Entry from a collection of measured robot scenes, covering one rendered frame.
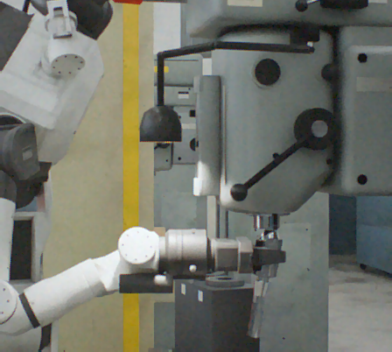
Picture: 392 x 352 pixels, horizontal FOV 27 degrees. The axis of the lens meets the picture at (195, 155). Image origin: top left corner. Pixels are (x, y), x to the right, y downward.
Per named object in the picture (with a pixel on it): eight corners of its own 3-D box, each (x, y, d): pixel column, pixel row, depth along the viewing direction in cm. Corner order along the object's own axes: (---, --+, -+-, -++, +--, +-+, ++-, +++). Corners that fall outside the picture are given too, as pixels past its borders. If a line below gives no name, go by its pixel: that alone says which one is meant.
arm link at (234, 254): (253, 232, 143) (184, 232, 142) (253, 288, 143) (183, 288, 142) (245, 225, 155) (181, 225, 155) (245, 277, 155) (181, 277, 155)
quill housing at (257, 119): (233, 216, 137) (233, 22, 137) (204, 207, 157) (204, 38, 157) (340, 214, 141) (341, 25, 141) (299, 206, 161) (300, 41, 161)
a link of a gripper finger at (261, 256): (284, 264, 147) (250, 265, 147) (285, 247, 147) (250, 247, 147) (286, 266, 145) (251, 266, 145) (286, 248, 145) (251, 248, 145)
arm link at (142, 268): (182, 236, 154) (121, 236, 154) (184, 221, 144) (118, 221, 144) (182, 298, 150) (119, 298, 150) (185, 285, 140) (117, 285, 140)
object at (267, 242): (251, 233, 150) (246, 266, 150) (268, 238, 146) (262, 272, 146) (271, 235, 152) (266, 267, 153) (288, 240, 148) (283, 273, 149)
